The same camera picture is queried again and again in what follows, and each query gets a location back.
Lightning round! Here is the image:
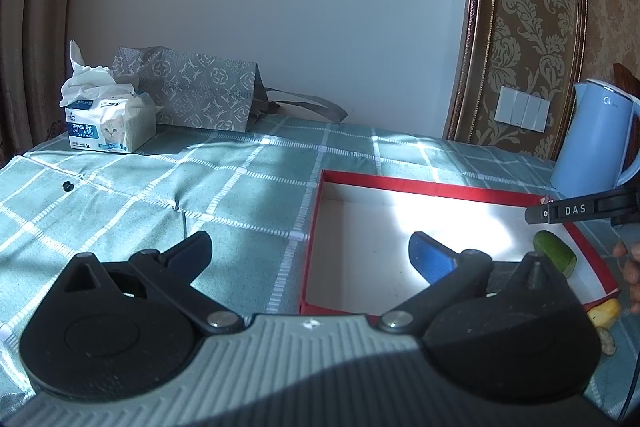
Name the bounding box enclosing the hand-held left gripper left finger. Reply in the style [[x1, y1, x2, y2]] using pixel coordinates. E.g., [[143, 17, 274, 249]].
[[62, 231, 246, 336]]

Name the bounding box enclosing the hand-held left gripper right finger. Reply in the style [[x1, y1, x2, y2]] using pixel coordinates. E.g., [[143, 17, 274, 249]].
[[377, 231, 584, 336]]

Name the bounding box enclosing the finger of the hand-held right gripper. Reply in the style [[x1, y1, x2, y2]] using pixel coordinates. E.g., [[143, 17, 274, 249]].
[[525, 187, 640, 228]]

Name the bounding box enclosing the short green cucumber piece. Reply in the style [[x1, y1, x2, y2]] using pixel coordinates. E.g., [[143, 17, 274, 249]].
[[533, 230, 578, 279]]

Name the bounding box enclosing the red cardboard tray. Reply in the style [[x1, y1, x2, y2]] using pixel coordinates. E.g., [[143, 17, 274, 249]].
[[299, 169, 621, 317]]

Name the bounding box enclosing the yellow jackfruit piece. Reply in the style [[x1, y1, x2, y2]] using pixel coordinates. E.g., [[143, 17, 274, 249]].
[[586, 298, 622, 329]]

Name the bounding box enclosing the person's right hand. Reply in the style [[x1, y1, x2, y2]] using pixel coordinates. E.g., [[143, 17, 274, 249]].
[[614, 240, 640, 304]]

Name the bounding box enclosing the blue electric kettle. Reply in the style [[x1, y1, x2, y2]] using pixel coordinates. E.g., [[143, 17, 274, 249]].
[[550, 78, 640, 199]]

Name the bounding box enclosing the brown wooden chair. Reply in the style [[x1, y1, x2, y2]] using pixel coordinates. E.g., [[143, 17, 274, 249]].
[[612, 63, 640, 142]]

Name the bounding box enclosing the tissue pack with cat print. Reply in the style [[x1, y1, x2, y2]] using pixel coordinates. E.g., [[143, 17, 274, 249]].
[[60, 39, 157, 154]]

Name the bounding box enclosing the grey patterned gift bag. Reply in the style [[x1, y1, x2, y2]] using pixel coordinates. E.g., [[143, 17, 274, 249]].
[[111, 47, 348, 132]]

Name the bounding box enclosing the brown patterned curtain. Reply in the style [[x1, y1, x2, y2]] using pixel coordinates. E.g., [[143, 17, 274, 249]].
[[0, 0, 86, 168]]

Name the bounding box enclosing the white wall switch panel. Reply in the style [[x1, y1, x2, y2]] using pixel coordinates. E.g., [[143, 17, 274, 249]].
[[496, 86, 551, 132]]

